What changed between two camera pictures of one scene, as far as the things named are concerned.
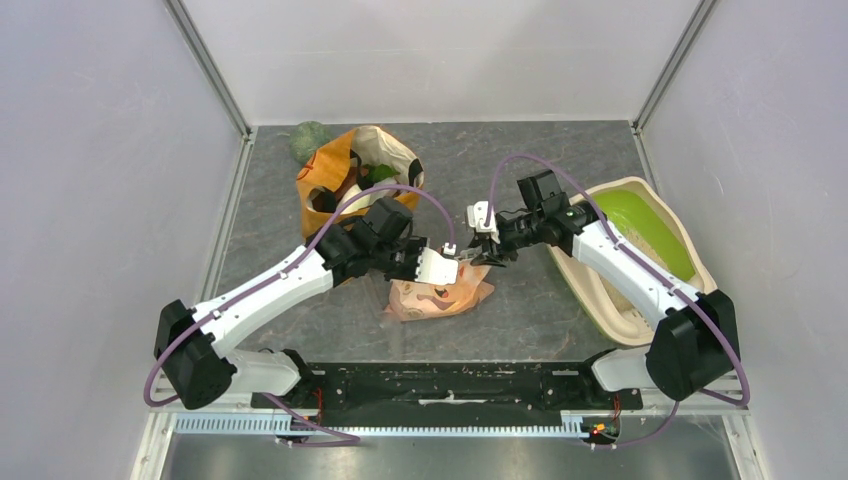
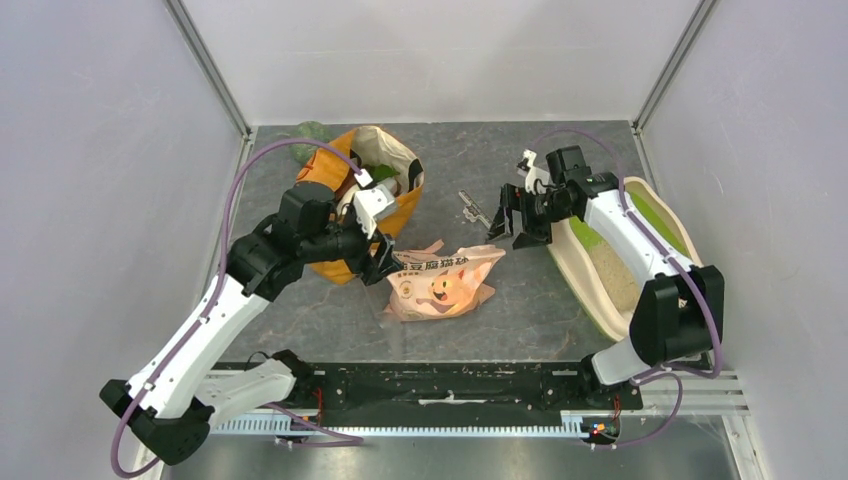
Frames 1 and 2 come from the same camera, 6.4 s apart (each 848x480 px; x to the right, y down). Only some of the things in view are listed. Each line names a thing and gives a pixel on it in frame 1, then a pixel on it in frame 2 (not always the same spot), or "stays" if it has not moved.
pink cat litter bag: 412,300 stays
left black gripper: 416,247 -> 383,263
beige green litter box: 639,216 stays
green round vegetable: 306,138 stays
